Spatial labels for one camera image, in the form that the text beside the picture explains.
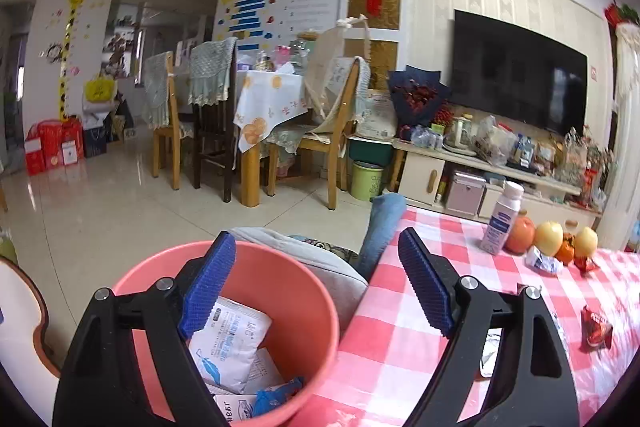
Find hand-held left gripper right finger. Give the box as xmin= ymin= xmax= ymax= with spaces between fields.
xmin=397 ymin=227 xmax=581 ymax=427

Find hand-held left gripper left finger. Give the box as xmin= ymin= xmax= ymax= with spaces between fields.
xmin=52 ymin=231 xmax=237 ymax=427

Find white feather print wipes packet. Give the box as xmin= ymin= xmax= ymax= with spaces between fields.
xmin=187 ymin=297 xmax=273 ymax=395

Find pink plastic bucket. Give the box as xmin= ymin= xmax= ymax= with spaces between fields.
xmin=111 ymin=241 xmax=342 ymax=427

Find white navy packet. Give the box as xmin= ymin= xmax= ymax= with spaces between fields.
xmin=524 ymin=245 xmax=565 ymax=276

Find white paper box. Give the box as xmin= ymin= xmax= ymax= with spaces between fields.
xmin=214 ymin=393 xmax=257 ymax=420

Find red milk tea packet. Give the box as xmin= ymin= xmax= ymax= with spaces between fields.
xmin=580 ymin=305 xmax=614 ymax=349

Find light green trash can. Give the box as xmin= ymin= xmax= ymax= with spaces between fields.
xmin=350 ymin=159 xmax=383 ymax=202

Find pink checked tablecloth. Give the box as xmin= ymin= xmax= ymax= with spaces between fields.
xmin=290 ymin=204 xmax=640 ymax=427

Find blue cloth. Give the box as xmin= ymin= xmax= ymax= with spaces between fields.
xmin=357 ymin=193 xmax=408 ymax=280

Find silver foil packet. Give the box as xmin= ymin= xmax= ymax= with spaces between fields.
xmin=479 ymin=312 xmax=568 ymax=379

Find white milk bottle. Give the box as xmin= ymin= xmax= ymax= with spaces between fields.
xmin=481 ymin=181 xmax=525 ymax=256

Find silver metal case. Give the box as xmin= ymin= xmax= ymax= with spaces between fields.
xmin=445 ymin=171 xmax=488 ymax=216

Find grey cushion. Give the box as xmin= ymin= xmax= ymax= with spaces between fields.
xmin=227 ymin=227 xmax=370 ymax=333

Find red apple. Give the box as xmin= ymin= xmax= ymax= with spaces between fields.
xmin=504 ymin=217 xmax=537 ymax=255

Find cream television cabinet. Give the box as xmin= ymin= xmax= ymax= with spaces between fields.
xmin=390 ymin=138 xmax=603 ymax=233

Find wooden dining table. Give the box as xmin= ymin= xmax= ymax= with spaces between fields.
xmin=235 ymin=69 xmax=326 ymax=208

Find yellow apple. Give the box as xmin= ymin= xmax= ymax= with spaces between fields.
xmin=534 ymin=221 xmax=565 ymax=258

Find orange tangerine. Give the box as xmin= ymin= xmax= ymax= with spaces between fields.
xmin=556 ymin=233 xmax=576 ymax=265

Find dark green storage box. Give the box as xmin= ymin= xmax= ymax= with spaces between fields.
xmin=347 ymin=138 xmax=393 ymax=165

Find pack of small water bottles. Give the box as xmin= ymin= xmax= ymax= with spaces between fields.
xmin=410 ymin=125 xmax=443 ymax=150

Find cream electric kettle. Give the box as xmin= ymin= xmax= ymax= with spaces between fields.
xmin=444 ymin=113 xmax=478 ymax=152

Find clear plastic bag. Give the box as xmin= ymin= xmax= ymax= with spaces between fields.
xmin=472 ymin=116 xmax=518 ymax=165

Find yellow pear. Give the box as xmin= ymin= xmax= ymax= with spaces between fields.
xmin=572 ymin=227 xmax=599 ymax=260

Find white printed bag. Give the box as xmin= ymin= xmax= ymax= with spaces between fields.
xmin=356 ymin=89 xmax=398 ymax=140

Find dark gift bag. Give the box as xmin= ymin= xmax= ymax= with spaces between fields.
xmin=84 ymin=127 xmax=108 ymax=158

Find white orange print tablecloth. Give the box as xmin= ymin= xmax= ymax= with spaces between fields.
xmin=234 ymin=69 xmax=321 ymax=152

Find white brown-edged mat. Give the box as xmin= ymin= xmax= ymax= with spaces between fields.
xmin=0 ymin=254 xmax=61 ymax=380

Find dark blue flower bouquet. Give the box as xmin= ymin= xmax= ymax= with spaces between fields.
xmin=387 ymin=65 xmax=453 ymax=130

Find red bag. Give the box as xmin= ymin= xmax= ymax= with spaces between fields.
xmin=581 ymin=167 xmax=599 ymax=202

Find printed plastic bag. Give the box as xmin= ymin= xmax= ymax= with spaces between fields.
xmin=552 ymin=129 xmax=588 ymax=185

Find light wooden chair with cover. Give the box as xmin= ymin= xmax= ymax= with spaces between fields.
xmin=142 ymin=51 xmax=181 ymax=190

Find dark wooden chair with cover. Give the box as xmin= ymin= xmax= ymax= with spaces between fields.
xmin=187 ymin=37 xmax=240 ymax=202

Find red gift box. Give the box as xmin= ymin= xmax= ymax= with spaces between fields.
xmin=25 ymin=117 xmax=85 ymax=175

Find yellow bag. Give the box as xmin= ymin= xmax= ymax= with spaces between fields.
xmin=84 ymin=76 xmax=117 ymax=104

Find beige canvas tote bag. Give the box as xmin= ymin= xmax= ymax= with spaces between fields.
xmin=300 ymin=18 xmax=373 ymax=142

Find black television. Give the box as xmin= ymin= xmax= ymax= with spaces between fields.
xmin=452 ymin=8 xmax=588 ymax=136

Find white curtain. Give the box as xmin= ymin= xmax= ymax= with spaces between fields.
xmin=612 ymin=24 xmax=640 ymax=253

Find yellow giraffe height chart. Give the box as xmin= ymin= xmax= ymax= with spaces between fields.
xmin=55 ymin=0 xmax=96 ymax=122

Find red flower decoration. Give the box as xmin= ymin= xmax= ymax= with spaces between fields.
xmin=604 ymin=0 xmax=640 ymax=28

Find colourful wall stickers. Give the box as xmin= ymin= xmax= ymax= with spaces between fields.
xmin=215 ymin=0 xmax=341 ymax=52

